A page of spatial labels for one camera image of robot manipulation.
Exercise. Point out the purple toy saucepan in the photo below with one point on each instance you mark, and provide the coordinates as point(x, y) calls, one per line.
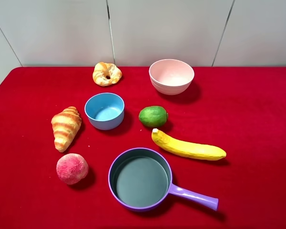
point(141, 178)

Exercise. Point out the straight golden croissant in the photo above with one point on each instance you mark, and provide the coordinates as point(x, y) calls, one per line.
point(65, 126)

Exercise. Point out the green lime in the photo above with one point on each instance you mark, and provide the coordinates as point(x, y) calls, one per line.
point(153, 116)

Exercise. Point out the red tablecloth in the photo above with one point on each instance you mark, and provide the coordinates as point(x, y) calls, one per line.
point(241, 110)

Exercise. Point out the pink bowl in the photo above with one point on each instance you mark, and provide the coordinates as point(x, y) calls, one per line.
point(171, 76)

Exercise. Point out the blue bowl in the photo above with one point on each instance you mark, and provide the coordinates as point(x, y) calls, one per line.
point(105, 111)

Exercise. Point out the pink peach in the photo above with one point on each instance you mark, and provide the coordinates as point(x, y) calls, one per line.
point(72, 168)

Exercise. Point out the yellow banana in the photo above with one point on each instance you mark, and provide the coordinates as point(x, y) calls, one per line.
point(186, 149)

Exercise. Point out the ring-shaped croissant bread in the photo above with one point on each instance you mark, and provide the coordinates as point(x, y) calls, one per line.
point(106, 74)

